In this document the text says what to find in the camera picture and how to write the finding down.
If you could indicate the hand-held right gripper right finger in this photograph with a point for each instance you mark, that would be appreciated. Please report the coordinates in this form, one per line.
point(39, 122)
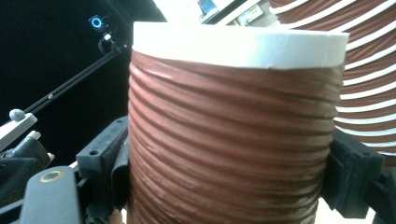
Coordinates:
point(351, 174)

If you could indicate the single brown ribbed paper cup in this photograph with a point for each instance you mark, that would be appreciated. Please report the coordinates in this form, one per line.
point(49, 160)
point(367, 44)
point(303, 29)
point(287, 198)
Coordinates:
point(230, 133)

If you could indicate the stack of brown ribbed cups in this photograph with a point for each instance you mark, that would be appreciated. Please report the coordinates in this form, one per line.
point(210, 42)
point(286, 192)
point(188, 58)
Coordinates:
point(370, 62)

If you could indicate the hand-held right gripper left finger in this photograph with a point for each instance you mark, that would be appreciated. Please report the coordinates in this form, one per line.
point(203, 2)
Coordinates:
point(102, 161)

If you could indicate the pale screen monitor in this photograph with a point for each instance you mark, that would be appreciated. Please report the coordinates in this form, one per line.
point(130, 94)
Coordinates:
point(250, 14)

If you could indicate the small blue screen monitor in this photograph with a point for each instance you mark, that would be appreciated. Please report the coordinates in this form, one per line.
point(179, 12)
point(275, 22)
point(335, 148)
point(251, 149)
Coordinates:
point(207, 6)

